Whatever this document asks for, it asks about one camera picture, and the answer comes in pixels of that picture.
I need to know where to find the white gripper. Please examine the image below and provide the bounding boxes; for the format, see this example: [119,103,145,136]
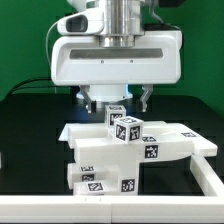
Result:
[49,29,184,114]

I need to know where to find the white chair backrest part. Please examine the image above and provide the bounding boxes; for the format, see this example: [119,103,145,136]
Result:
[66,121,218,164]

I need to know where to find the white chair seat part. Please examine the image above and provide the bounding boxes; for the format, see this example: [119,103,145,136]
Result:
[81,161,139,196]

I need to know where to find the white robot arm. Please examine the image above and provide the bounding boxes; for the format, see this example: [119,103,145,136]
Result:
[50,0,186,112]

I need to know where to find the white base tag plate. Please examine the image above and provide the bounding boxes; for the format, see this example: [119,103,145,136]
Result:
[58,124,69,141]

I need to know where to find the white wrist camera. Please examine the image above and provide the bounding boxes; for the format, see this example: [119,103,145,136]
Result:
[57,8,104,35]

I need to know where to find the grey camera cable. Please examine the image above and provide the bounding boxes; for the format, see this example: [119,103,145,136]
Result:
[44,21,61,74]

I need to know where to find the black cables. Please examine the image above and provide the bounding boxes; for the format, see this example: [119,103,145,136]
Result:
[4,76,58,98]

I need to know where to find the white L-shaped border wall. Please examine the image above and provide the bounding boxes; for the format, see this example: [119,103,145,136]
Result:
[0,156,224,224]

